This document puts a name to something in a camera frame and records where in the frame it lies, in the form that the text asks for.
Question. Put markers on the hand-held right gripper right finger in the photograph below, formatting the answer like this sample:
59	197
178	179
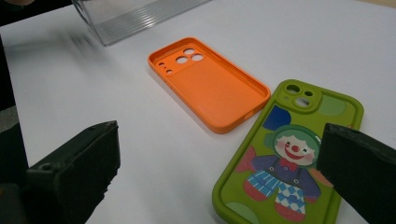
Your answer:
361	168

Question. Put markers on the orange phone case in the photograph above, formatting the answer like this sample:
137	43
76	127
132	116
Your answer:
214	93

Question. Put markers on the clear plastic rack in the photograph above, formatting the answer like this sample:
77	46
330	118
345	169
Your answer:
130	21

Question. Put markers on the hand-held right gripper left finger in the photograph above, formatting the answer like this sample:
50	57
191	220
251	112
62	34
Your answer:
71	174

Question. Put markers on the green clown phone case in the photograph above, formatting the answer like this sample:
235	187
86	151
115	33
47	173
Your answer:
267	130

